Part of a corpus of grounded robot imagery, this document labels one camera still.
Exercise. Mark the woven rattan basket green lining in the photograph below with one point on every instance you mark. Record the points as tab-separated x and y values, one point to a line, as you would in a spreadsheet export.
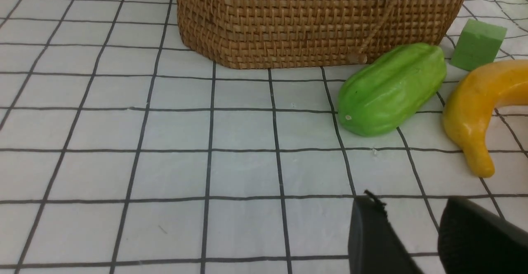
273	34

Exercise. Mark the green foam cube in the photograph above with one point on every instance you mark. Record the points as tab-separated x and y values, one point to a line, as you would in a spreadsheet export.
478	45

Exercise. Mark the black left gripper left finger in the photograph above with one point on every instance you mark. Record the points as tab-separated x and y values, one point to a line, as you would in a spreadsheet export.
373	245

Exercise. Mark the green chayote squash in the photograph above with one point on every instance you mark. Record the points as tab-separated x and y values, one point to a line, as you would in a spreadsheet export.
381	96

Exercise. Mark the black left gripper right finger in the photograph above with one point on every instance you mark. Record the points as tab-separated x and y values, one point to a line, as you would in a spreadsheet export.
473	240

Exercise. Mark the yellow banana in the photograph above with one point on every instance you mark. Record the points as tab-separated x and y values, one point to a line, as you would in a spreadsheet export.
469	108

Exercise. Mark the white checkered tablecloth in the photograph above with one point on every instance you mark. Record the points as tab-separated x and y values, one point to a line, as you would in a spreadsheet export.
124	152

